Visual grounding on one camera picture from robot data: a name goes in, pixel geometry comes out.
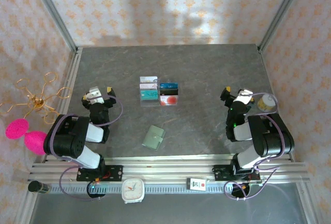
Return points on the blue card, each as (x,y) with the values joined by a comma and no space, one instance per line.
(168,86)

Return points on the green card wallet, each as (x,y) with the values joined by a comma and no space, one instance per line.
(153,138)

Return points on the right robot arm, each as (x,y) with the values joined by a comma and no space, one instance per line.
(271,141)

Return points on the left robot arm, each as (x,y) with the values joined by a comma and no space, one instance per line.
(69,138)

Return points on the white pink card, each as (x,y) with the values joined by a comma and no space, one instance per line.
(147,86)

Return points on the teal card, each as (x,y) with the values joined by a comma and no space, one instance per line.
(148,95)

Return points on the clear acrylic card holder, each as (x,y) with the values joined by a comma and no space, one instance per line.
(155,103)

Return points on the black card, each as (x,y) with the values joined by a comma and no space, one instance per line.
(168,92)

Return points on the red white card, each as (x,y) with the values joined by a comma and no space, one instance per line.
(168,100)

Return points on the yellow can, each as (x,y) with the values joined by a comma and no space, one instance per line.
(265,103)

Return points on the pink egg sponge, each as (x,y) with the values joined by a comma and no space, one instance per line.
(35,142)
(16,128)

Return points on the small black white calendar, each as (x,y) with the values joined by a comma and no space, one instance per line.
(196,184)

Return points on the white square alarm clock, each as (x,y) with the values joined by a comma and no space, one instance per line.
(132,190)

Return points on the black cylinder bottle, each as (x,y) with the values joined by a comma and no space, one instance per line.
(37,187)

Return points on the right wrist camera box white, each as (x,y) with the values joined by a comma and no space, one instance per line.
(244,97)

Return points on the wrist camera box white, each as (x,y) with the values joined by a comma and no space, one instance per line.
(94,96)
(244,97)

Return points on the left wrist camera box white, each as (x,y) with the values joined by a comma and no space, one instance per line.
(94,96)

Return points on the aluminium side rail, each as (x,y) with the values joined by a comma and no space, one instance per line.
(270,79)
(73,68)

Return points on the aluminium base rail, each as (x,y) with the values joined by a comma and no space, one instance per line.
(168,168)

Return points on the aluminium frame post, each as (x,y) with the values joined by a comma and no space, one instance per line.
(283,9)
(52,9)

